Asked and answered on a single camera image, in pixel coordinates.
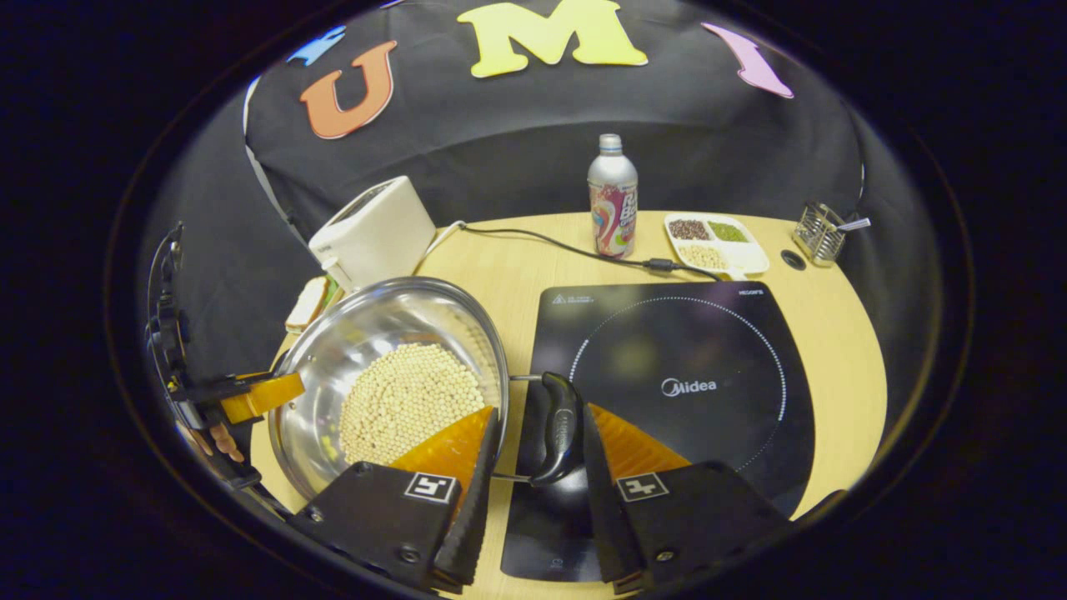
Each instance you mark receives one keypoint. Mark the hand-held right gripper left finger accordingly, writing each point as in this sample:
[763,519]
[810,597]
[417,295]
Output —
[475,508]

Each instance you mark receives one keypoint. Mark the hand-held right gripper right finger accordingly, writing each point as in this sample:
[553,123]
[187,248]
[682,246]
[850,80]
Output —
[600,500]

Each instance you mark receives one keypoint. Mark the pile of yellow soybeans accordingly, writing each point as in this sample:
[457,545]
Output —
[408,400]

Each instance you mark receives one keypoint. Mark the silver drink bottle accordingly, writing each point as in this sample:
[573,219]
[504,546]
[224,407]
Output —
[613,200]

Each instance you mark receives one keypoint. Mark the white toaster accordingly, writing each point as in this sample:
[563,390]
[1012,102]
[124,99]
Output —
[375,233]

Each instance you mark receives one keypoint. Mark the black induction cooktop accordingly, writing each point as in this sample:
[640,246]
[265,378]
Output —
[692,342]

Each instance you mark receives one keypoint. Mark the sandwich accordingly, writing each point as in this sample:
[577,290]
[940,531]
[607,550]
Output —
[307,302]

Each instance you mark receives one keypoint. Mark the white divided grain tray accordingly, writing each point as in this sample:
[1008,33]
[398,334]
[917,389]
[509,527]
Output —
[742,250]

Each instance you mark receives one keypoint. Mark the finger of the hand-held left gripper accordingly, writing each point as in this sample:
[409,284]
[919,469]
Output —
[262,397]

